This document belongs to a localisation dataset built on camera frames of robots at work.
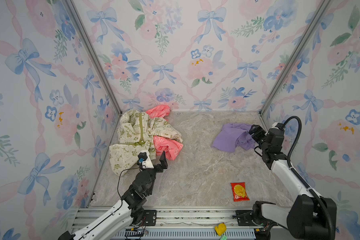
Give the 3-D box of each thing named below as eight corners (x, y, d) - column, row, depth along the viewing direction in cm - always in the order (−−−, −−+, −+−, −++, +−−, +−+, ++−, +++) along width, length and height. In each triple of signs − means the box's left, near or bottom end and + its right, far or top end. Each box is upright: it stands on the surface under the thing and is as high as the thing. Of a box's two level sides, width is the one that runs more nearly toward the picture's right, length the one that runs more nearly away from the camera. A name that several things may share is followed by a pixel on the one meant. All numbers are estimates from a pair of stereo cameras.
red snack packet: (233, 201, 81) (234, 200, 80) (230, 183, 87) (231, 182, 86) (248, 201, 81) (249, 200, 80) (243, 183, 87) (245, 182, 86)
